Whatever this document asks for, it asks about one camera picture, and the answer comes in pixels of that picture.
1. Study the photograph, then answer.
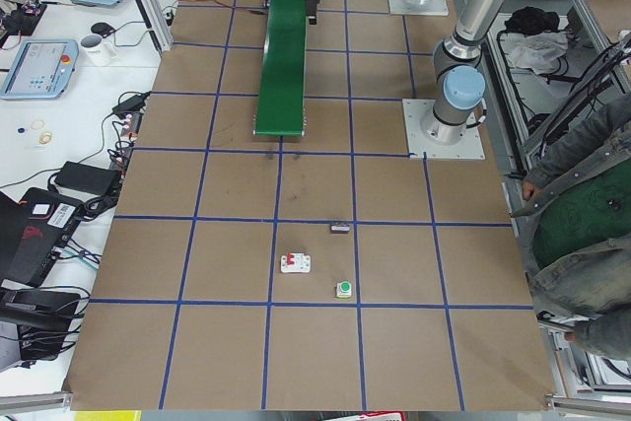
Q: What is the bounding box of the white mug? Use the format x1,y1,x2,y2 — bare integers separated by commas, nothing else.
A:
79,34,118,67

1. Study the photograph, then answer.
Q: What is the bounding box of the black laptop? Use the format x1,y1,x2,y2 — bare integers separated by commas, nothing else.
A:
1,187,83,287

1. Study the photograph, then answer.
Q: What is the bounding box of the brown cylindrical capacitor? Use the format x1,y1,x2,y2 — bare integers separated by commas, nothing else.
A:
329,222,351,235

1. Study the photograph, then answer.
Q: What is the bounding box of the white red circuit breaker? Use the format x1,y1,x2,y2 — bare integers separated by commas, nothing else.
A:
280,252,312,273

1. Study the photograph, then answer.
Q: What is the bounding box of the near teach pendant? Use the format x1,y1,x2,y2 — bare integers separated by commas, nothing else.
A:
1,39,79,100

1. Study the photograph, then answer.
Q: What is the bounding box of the black white cloth pile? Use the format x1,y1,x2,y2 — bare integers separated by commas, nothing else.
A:
504,6,569,75

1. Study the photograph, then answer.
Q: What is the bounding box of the black power adapter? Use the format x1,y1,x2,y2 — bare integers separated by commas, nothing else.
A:
54,162,121,196

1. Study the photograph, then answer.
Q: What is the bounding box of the black computer mouse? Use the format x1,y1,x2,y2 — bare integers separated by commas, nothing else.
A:
91,22,116,38

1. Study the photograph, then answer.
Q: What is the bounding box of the green conveyor belt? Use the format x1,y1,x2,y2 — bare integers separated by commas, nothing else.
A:
253,0,308,137

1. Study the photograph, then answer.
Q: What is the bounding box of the green push button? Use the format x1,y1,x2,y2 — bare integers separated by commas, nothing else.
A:
335,280,353,299

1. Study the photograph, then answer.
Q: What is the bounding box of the person in grey jacket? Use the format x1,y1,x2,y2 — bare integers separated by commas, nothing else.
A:
513,95,630,360

